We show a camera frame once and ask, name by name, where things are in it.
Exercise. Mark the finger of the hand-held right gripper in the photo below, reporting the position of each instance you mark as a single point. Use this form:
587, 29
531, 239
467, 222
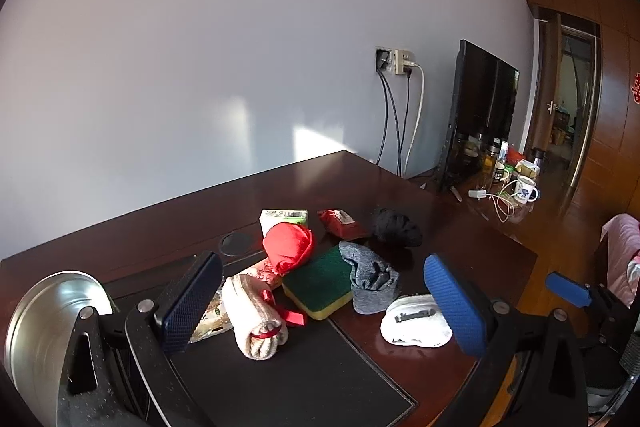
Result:
567, 289

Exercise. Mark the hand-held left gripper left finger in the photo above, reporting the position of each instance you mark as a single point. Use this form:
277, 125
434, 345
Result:
190, 302

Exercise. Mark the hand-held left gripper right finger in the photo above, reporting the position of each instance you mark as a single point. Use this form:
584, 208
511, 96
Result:
457, 307

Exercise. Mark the cream patterned snack packet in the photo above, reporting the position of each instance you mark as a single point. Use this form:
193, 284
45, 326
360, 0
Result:
212, 322

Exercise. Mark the white sock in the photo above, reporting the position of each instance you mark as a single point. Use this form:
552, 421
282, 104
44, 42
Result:
415, 327

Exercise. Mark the beige sock with red band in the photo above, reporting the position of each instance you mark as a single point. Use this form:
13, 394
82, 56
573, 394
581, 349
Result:
252, 322

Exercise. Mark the grey sock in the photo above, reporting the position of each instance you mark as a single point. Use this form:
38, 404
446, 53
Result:
370, 282

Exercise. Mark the green and yellow sponge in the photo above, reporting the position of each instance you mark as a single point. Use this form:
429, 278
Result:
317, 289

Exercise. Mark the round metal bowl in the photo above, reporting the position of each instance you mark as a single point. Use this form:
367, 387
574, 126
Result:
40, 337

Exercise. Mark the pink cloth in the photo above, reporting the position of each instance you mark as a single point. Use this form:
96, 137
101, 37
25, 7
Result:
622, 257

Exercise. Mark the wooden television stand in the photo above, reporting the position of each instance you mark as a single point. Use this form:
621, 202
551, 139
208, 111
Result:
505, 227

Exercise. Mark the black sock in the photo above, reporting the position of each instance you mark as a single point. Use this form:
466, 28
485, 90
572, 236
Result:
397, 227

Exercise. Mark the white mug with blue print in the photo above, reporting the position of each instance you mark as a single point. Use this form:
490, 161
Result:
525, 191

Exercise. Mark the small white charger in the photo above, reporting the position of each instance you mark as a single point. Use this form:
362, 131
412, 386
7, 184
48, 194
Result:
477, 194

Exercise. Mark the green tissue packet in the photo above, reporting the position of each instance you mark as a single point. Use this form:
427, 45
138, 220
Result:
282, 217

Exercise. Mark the steel thermos jug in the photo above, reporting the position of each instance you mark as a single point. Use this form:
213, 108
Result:
538, 158

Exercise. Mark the black desk mat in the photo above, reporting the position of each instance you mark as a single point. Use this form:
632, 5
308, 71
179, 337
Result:
300, 382

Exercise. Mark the dark glass bottle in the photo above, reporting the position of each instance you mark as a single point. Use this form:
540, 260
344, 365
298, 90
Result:
497, 169

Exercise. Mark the red snack packet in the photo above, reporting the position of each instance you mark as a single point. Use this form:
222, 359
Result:
342, 223

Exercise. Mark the white plastic bottle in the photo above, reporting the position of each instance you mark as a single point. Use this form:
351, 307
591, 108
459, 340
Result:
504, 150

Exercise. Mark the glass jar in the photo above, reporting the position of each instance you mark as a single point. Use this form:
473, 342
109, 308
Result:
470, 147

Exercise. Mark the black flat screen television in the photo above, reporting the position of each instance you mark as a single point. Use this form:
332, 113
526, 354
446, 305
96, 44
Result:
480, 117

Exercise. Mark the wooden door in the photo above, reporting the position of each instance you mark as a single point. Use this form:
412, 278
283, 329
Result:
545, 97

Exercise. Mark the red wall decoration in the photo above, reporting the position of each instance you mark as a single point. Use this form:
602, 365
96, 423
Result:
636, 89

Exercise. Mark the wall power socket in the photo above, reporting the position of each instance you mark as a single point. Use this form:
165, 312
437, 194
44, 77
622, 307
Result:
395, 62

